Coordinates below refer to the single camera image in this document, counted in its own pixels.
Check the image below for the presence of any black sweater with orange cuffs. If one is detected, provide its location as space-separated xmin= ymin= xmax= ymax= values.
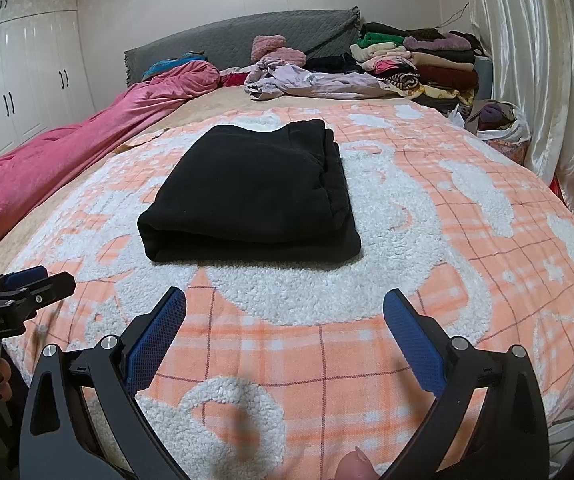
xmin=137 ymin=119 xmax=362 ymax=264

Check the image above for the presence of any white bag of clothes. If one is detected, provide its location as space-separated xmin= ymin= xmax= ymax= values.
xmin=447 ymin=100 xmax=532 ymax=166

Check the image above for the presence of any stack of folded clothes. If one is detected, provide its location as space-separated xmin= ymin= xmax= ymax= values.
xmin=304 ymin=20 xmax=486 ymax=111

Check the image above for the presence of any person's left hand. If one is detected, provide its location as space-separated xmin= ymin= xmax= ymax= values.
xmin=0 ymin=358 xmax=12 ymax=402

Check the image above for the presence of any person's right hand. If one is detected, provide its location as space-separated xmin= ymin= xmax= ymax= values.
xmin=334 ymin=448 xmax=380 ymax=480

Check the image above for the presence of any pink satin duvet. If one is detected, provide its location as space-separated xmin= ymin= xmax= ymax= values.
xmin=0 ymin=61 xmax=221 ymax=240

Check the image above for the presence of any pink and white plaid blanket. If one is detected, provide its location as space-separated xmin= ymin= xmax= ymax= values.
xmin=6 ymin=104 xmax=574 ymax=479

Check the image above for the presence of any white wardrobe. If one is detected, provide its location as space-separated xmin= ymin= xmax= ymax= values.
xmin=0 ymin=0 xmax=95 ymax=156

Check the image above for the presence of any blue cloth near headboard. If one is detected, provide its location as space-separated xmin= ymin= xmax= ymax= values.
xmin=142 ymin=51 xmax=206 ymax=81

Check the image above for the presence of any beige bed sheet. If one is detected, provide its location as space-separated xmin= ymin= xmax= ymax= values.
xmin=0 ymin=87 xmax=412 ymax=274

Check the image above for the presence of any red garment near headboard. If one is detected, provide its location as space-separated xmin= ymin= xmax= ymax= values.
xmin=221 ymin=72 xmax=249 ymax=88

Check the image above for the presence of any grey quilted headboard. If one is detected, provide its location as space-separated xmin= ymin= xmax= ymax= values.
xmin=124 ymin=6 xmax=360 ymax=86

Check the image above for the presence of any lilac crumpled garment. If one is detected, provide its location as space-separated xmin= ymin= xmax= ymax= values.
xmin=244 ymin=58 xmax=403 ymax=101

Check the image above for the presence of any pink fluffy garment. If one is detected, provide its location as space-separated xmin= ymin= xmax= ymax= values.
xmin=251 ymin=35 xmax=306 ymax=67

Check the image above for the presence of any white satin curtain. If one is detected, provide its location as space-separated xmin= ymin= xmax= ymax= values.
xmin=469 ymin=0 xmax=574 ymax=214

